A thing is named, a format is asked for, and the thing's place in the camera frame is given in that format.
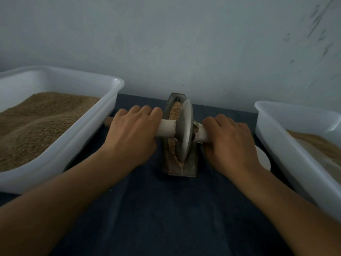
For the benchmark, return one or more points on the person's right hand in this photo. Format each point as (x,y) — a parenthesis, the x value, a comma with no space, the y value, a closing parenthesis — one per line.
(230,146)

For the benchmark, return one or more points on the person's left hand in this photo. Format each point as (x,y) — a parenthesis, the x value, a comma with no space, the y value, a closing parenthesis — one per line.
(130,135)

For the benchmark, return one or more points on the boat-shaped metal grinding trough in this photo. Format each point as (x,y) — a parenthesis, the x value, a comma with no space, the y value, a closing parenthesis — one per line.
(181,169)

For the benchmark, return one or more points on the large brown grain heap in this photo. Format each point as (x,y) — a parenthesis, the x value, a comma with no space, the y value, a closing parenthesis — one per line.
(34,128)
(317,141)

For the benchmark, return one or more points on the white plastic scoop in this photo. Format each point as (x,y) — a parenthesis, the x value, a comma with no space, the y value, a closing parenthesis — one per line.
(322,160)

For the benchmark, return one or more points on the person's right forearm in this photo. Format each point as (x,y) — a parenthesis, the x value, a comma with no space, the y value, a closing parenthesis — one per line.
(293,213)

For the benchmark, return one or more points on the person's left forearm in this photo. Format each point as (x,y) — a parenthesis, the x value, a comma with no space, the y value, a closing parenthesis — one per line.
(53,210)

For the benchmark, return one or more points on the white round plate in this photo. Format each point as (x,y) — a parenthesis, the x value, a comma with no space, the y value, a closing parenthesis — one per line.
(263,158)

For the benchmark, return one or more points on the white plastic tub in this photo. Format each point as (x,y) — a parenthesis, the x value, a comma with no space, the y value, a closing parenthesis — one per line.
(90,128)
(293,162)

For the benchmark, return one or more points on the dark blue table cloth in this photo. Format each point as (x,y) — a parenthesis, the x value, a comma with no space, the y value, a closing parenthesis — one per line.
(176,221)

